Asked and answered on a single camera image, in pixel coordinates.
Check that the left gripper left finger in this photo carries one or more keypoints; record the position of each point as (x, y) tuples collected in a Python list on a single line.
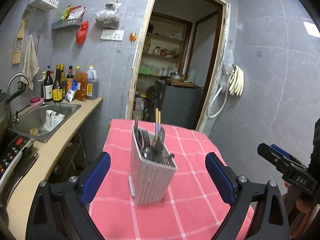
[(92, 177)]

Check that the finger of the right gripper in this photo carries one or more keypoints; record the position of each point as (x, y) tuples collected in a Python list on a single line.
[(282, 153), (268, 154)]

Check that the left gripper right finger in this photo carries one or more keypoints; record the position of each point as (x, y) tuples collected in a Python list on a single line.
[(223, 177)]

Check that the large steel spoon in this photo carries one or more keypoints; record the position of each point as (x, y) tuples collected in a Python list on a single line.
[(159, 144)]

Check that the wooden chopstick purple band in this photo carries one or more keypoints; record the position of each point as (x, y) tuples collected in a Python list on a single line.
[(156, 124)]

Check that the steel table knife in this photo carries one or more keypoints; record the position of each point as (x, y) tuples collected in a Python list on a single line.
[(136, 132)]

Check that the person right hand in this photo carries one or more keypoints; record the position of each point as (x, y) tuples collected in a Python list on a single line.
[(307, 212)]

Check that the pink checked tablecloth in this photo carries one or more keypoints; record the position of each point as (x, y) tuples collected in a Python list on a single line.
[(191, 207)]

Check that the white perforated utensil holder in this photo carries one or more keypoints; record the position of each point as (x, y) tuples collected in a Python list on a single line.
[(148, 180)]

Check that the white jug in sink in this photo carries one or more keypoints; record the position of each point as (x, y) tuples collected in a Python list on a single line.
[(53, 119)]

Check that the cream rubber gloves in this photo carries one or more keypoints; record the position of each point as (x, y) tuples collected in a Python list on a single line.
[(236, 81)]

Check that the grey cabinet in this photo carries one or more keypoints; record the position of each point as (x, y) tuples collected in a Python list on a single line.
[(178, 105)]

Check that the stainless steel sink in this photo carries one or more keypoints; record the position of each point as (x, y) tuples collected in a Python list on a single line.
[(32, 123)]

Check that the black induction cooktop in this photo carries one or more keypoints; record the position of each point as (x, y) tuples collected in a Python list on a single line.
[(13, 146)]

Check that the blue white packet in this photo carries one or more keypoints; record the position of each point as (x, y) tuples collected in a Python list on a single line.
[(72, 91)]

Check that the yellow label sauce bottle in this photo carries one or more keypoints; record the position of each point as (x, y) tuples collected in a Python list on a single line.
[(57, 87)]

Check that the chrome faucet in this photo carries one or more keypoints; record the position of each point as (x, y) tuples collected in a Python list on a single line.
[(16, 94)]

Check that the white plastic jug on floor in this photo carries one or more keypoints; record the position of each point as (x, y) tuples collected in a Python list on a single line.
[(139, 108)]

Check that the pink sponge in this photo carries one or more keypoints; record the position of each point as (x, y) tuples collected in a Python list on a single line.
[(36, 101)]

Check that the large oil jug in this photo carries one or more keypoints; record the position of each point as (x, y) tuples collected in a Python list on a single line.
[(92, 83)]

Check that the dark soy sauce bottle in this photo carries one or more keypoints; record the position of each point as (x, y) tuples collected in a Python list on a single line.
[(48, 86)]

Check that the red cap sauce bottle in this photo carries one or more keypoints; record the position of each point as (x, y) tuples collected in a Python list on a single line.
[(69, 78)]

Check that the steel wok with lid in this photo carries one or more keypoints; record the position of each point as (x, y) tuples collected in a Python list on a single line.
[(4, 112)]

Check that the green box on shelf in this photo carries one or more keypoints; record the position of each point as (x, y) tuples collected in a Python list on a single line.
[(144, 70)]

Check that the beige hanging towel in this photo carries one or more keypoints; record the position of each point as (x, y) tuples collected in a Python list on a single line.
[(30, 62)]

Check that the wooden shelf unit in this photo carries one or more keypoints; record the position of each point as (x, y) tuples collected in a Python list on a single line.
[(166, 45)]

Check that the wooden grater board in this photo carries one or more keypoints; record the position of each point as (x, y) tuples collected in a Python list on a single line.
[(16, 54)]

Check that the red plastic bag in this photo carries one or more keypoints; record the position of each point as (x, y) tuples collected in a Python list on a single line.
[(82, 33)]

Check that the clear bag of dried goods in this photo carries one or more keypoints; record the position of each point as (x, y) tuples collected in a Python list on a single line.
[(108, 17)]

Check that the white wall switch socket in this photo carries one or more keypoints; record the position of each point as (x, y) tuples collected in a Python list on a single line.
[(112, 35)]

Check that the orange wall hook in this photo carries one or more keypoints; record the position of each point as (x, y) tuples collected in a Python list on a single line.
[(133, 37)]

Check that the grey wall shelf rack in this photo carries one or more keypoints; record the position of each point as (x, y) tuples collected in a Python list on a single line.
[(67, 23)]

